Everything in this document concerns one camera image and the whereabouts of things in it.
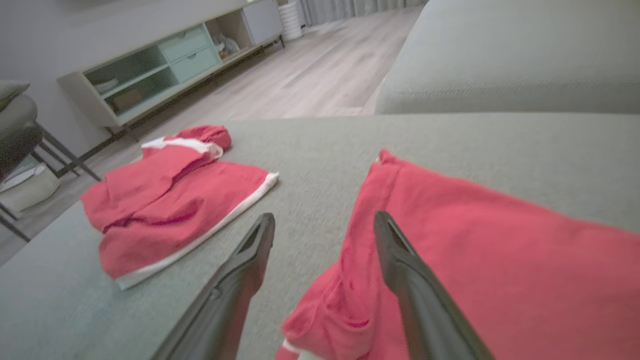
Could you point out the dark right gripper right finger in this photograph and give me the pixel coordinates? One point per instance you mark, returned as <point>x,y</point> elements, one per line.
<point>425,310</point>

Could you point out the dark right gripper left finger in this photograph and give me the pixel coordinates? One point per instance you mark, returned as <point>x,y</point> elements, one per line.
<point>230,300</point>

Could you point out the red basketball jersey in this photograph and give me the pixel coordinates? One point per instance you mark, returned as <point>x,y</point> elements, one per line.
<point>500,260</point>

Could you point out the red basketball shorts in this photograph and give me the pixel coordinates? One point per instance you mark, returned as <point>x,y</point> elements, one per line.
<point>170,210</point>

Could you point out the white storage box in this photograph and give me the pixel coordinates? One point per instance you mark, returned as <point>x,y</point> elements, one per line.
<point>27,190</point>

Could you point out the brown box in cabinet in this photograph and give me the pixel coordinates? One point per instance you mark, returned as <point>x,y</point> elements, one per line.
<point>127,100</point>

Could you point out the low white media cabinet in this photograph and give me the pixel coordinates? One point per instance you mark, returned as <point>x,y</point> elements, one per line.
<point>195,60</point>

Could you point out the small white cabinet clutter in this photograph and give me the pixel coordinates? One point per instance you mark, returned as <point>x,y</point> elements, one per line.
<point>227,47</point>

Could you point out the dark chair with metal legs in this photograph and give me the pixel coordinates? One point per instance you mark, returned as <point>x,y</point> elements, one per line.
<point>20,140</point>

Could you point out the grey fabric sofa section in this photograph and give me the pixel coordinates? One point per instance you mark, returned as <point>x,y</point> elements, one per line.
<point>510,55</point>

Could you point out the white ribbed cylinder appliance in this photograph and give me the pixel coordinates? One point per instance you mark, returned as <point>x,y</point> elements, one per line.
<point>291,20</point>

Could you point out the grey chair cushion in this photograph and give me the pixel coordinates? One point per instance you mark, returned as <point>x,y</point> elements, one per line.
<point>10,92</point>

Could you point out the grey curtain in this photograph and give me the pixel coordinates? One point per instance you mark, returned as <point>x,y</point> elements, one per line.
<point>360,7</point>

